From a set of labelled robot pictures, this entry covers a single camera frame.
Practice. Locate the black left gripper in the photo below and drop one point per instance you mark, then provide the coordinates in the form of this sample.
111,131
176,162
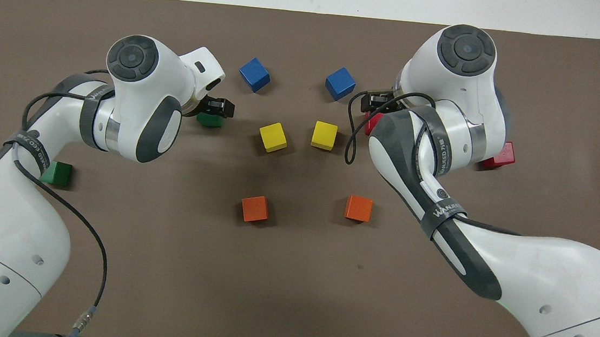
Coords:
217,107

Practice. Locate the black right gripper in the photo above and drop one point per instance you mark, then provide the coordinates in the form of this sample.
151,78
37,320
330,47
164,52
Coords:
376,102

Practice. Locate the green wooden block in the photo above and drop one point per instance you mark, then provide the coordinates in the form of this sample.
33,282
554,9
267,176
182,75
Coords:
59,173
209,121

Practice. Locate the red wooden block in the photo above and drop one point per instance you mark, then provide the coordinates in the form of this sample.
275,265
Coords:
503,156
372,124

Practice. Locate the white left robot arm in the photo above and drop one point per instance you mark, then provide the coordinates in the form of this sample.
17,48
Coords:
12,230

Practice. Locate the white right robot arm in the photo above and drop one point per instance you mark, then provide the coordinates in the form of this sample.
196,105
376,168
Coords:
541,265

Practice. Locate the blue wooden block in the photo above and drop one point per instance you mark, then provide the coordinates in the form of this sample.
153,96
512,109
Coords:
340,83
254,74

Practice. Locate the yellow wooden block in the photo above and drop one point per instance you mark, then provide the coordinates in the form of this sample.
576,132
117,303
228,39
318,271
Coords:
273,136
324,135

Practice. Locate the orange wooden block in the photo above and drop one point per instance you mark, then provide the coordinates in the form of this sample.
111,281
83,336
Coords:
254,208
359,208

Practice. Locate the brown table mat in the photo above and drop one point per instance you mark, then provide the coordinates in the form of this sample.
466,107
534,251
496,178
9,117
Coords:
296,277

